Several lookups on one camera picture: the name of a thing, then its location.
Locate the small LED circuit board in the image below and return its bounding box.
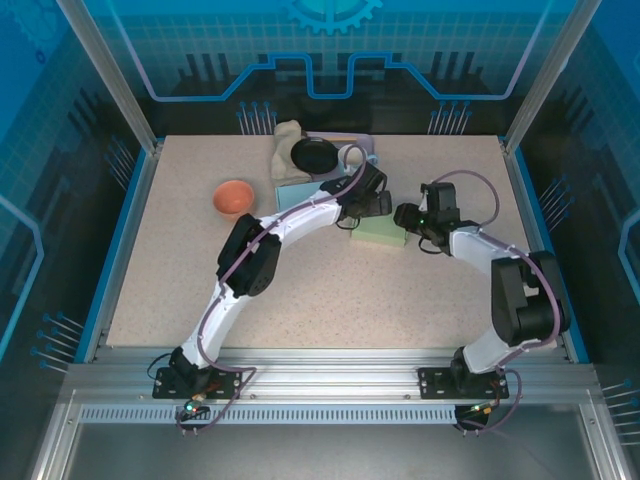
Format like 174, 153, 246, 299
467, 399, 504, 419
177, 399, 209, 420

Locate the light blue paper box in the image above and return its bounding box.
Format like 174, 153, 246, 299
274, 182, 329, 215

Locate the long aluminium frame rail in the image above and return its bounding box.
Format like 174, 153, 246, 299
62, 346, 601, 407

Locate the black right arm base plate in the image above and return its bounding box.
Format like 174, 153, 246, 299
418, 367, 512, 401

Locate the light green paper box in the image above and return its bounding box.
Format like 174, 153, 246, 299
348, 213, 409, 252

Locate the white slotted cable duct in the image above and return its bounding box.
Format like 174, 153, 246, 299
79, 405, 459, 426

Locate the light blue mug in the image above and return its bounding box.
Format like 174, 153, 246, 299
337, 143, 380, 169

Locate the aluminium frame post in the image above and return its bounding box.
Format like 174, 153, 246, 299
504, 0, 594, 154
54, 0, 164, 154

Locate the orange cup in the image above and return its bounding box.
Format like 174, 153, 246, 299
213, 179, 255, 224

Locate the black round pan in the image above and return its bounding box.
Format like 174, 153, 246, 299
290, 138, 339, 175

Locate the aluminium side rail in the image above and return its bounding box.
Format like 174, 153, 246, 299
82, 139, 164, 364
501, 137, 577, 364

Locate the lavender tray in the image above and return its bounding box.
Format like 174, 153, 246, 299
299, 130, 377, 182

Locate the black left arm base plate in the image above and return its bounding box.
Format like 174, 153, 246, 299
152, 367, 245, 401

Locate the beige cloth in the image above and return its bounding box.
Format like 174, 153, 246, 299
269, 119, 315, 187

